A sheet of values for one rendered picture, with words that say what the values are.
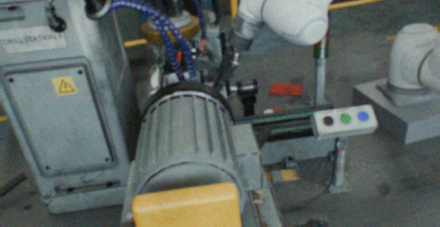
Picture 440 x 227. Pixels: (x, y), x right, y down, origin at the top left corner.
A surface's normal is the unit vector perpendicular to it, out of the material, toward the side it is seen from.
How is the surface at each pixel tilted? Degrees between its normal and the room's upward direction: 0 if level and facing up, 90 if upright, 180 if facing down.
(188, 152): 4
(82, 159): 90
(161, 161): 22
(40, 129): 90
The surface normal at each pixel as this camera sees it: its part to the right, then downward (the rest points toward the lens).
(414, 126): 0.27, 0.46
